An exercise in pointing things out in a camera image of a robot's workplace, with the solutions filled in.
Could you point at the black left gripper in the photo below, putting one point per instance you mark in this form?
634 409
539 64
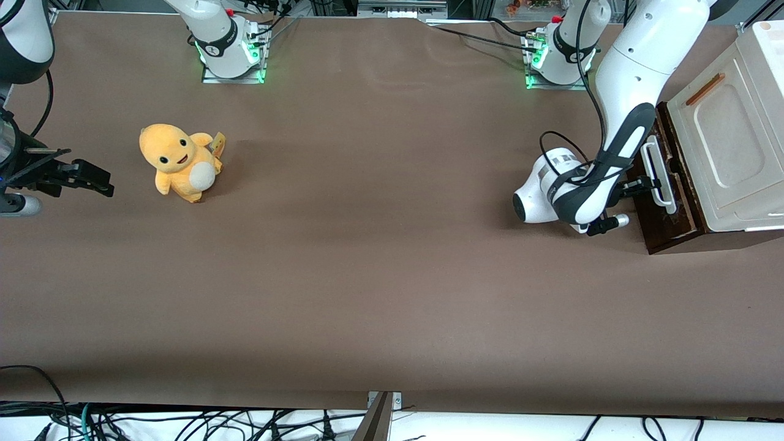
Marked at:
634 186

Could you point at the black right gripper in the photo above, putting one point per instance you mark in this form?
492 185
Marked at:
38 173

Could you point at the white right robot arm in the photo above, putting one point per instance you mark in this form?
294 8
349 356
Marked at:
214 37

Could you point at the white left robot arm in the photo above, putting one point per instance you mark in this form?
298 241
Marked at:
637 55

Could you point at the scratched dark wood drawer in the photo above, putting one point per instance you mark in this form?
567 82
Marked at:
689 202

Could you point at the dark wooden cabinet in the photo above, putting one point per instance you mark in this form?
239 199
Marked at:
667 237

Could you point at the yellow plush toy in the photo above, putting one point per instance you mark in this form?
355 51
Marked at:
177 162

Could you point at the white toy oven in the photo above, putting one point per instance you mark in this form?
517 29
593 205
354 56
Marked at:
735 141

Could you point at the small orange object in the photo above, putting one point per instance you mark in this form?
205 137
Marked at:
513 8

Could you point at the brown table cover sheet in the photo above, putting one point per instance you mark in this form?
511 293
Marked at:
392 275

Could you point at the grey power strip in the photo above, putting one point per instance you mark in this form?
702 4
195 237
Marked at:
401 11

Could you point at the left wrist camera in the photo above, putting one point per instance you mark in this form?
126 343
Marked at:
606 225

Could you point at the aluminium frame profile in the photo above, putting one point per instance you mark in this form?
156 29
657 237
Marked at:
765 9

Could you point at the silver metal bracket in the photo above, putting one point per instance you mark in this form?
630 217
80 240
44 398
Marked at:
397 401

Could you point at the brown grey mounting post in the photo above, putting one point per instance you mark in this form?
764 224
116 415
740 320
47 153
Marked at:
375 422

